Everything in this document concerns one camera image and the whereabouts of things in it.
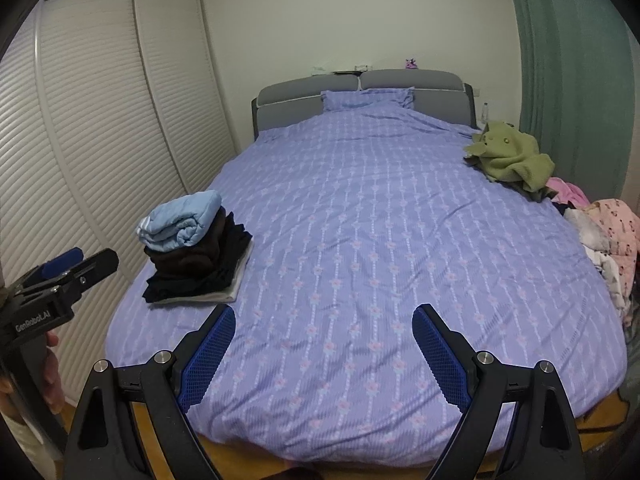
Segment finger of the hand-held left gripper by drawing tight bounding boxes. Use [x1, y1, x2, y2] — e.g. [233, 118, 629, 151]
[72, 249, 120, 293]
[41, 247, 84, 279]

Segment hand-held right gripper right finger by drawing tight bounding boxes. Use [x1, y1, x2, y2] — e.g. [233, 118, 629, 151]
[411, 303, 583, 480]

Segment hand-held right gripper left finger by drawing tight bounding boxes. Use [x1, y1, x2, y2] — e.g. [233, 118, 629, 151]
[64, 304, 237, 480]

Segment light blue padded pants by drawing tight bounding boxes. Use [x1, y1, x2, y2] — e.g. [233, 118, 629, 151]
[135, 190, 223, 251]

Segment person's left hand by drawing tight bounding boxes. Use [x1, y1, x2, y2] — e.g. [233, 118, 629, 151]
[42, 332, 67, 415]

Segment white folded cloth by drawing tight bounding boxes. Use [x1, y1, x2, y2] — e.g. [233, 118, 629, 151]
[160, 247, 252, 306]

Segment black folded clothes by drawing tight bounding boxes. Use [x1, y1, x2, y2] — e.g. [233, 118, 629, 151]
[142, 227, 253, 304]

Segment brown folded garment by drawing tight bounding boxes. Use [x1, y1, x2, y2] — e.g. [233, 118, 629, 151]
[144, 210, 236, 277]

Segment white louvred wardrobe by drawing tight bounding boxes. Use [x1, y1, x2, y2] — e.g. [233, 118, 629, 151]
[0, 0, 238, 406]

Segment bed with purple sheet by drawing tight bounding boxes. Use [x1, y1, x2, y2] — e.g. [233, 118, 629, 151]
[105, 87, 630, 466]

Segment white crumpled garment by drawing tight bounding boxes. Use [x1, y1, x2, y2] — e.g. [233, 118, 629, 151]
[565, 208, 633, 322]

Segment plain pink garment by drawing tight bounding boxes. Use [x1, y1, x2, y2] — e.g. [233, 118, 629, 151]
[545, 177, 592, 209]

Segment olive green jacket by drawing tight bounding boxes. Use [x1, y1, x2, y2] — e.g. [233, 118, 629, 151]
[462, 121, 556, 196]

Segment pink printed garment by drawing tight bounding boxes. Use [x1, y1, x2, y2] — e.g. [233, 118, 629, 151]
[585, 198, 640, 272]

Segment purple floral pillow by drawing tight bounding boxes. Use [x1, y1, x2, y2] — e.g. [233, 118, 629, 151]
[320, 87, 417, 111]

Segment grey padded headboard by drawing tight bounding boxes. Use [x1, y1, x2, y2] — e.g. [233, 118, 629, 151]
[251, 69, 476, 148]

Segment green curtain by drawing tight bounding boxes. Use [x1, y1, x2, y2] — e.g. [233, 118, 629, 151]
[502, 0, 640, 201]

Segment wooden bed frame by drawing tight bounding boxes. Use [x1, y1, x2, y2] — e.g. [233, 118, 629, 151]
[130, 390, 628, 480]

